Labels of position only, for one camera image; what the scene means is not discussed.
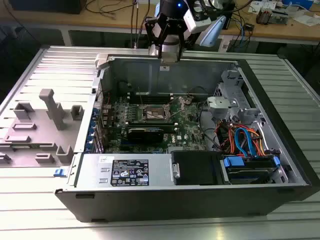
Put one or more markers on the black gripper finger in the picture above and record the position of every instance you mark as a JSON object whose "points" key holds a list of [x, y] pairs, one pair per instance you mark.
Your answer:
{"points": [[153, 37], [180, 40]]}

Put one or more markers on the white printed leaflet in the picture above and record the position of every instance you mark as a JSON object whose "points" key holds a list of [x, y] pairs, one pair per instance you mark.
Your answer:
{"points": [[261, 5]]}

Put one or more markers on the green motherboard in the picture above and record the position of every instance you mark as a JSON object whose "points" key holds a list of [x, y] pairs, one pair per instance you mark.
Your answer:
{"points": [[187, 125]]}

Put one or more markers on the metal heat sink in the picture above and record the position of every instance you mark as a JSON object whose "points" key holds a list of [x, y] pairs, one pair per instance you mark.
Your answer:
{"points": [[263, 16]]}

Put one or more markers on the CPU socket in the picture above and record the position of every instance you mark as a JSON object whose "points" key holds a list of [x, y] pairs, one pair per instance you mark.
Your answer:
{"points": [[153, 112]]}

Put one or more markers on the hard disk in blue carrier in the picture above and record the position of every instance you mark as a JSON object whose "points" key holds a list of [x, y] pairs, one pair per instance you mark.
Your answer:
{"points": [[250, 172]]}

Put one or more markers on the small circuit board device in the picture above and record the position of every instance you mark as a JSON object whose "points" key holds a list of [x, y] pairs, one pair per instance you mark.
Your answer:
{"points": [[280, 17]]}

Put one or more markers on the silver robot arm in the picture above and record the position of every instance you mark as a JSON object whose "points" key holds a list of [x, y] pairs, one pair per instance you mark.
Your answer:
{"points": [[212, 32]]}

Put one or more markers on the black and silver PC case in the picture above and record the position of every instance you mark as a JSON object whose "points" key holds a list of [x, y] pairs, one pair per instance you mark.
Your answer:
{"points": [[150, 205]]}

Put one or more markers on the white papers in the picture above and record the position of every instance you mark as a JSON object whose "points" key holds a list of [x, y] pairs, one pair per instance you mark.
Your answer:
{"points": [[306, 20]]}

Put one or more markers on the grey metal fan bracket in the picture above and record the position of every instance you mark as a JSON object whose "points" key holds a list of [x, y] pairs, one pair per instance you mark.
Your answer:
{"points": [[217, 102]]}

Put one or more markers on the silver CPU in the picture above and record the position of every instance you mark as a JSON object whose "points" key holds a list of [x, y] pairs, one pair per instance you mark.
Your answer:
{"points": [[170, 60]]}

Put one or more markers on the blue case latch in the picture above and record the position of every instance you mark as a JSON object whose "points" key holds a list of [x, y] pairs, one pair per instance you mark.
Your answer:
{"points": [[60, 173]]}

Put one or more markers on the green RAM stick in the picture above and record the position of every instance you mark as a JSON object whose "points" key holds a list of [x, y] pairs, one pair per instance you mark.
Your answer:
{"points": [[167, 128]]}

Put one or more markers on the round coin battery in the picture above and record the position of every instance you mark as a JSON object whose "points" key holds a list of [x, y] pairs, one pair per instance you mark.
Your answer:
{"points": [[188, 101]]}

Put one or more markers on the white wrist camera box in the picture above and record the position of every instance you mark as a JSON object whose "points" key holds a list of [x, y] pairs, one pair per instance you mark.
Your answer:
{"points": [[195, 21]]}

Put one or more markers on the wooden desk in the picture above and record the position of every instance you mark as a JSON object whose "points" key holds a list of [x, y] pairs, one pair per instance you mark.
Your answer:
{"points": [[50, 20]]}

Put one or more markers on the large black box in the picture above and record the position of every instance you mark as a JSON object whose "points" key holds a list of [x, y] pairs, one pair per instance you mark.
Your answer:
{"points": [[45, 6]]}

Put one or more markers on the grey parts rack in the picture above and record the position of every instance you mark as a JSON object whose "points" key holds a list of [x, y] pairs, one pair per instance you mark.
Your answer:
{"points": [[37, 135]]}

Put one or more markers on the black upright box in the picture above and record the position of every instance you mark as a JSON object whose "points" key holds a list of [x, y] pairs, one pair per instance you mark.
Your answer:
{"points": [[230, 18]]}

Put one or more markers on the silver power supply unit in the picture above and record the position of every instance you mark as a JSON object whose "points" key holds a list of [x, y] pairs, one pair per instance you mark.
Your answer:
{"points": [[95, 162]]}

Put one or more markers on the metal locking lever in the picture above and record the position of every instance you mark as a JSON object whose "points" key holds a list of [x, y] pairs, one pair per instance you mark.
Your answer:
{"points": [[140, 96]]}

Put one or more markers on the small black box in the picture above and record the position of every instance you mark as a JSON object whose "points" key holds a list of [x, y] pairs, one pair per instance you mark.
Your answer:
{"points": [[248, 26]]}

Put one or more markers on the black graphics card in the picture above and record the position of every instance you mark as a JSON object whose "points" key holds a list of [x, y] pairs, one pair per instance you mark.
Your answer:
{"points": [[145, 135]]}

